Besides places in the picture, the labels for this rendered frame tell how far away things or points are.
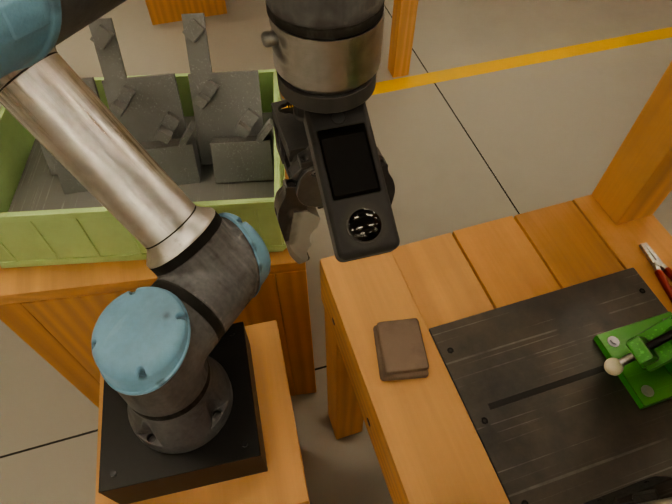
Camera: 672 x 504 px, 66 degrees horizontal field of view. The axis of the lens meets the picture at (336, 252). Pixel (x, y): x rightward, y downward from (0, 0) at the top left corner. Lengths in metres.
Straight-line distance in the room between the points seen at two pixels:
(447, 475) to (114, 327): 0.51
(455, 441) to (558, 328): 0.28
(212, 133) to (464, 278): 0.64
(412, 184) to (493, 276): 1.37
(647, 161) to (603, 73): 2.18
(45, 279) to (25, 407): 0.90
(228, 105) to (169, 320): 0.67
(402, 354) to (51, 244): 0.74
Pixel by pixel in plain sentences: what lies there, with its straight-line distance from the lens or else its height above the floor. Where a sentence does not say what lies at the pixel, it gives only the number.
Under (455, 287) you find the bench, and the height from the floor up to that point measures 0.88.
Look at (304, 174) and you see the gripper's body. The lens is 0.41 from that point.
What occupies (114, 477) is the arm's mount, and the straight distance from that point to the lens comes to 0.85.
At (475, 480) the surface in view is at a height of 0.90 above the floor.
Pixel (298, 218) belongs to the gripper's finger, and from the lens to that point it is 0.45.
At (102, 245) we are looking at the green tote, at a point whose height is 0.85.
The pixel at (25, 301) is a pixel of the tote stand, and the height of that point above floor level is 0.76.
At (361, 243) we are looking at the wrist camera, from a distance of 0.37.
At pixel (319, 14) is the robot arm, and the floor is 1.55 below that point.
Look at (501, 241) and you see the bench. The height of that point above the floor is 0.88.
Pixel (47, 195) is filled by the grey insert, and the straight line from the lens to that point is 1.33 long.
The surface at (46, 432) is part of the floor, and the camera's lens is 2.02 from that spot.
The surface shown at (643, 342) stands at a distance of 0.92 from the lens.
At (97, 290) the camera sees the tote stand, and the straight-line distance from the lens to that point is 1.22.
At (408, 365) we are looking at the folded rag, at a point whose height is 0.93.
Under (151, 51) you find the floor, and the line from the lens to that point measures 3.27.
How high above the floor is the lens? 1.72
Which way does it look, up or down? 55 degrees down
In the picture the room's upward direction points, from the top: straight up
